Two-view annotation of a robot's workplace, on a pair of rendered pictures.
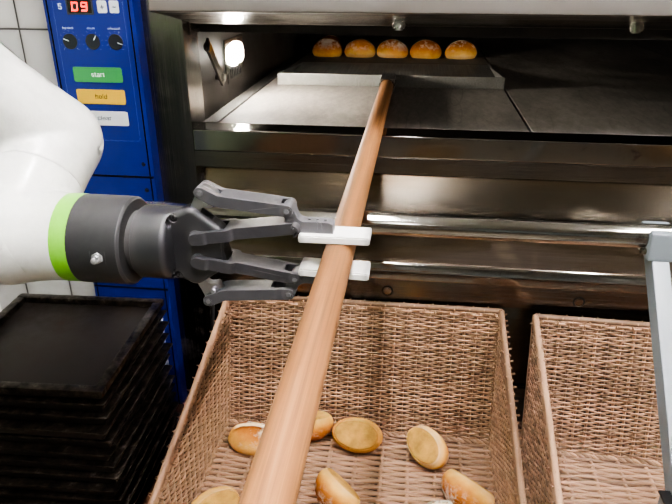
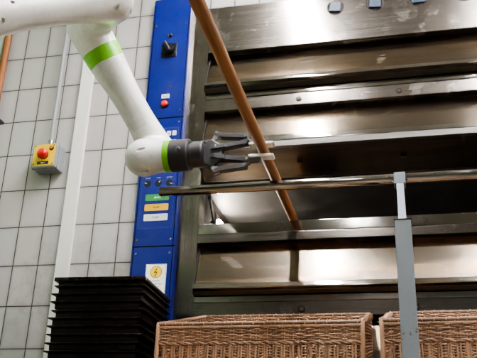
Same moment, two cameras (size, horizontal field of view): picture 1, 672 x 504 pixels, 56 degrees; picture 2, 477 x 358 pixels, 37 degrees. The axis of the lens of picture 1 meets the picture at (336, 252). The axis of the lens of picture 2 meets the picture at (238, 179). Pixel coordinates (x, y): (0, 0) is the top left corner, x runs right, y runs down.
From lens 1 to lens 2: 1.66 m
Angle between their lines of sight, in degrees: 48
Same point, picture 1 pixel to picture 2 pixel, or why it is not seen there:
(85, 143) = not seen: hidden behind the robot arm
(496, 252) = (361, 275)
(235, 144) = (219, 230)
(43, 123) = (160, 133)
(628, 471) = not seen: outside the picture
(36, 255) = (157, 150)
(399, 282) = (308, 302)
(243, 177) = (221, 251)
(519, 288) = (379, 300)
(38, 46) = (130, 191)
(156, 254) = (199, 147)
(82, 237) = (174, 143)
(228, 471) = not seen: outside the picture
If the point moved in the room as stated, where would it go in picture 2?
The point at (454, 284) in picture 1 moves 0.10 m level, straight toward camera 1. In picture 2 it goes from (341, 301) to (335, 293)
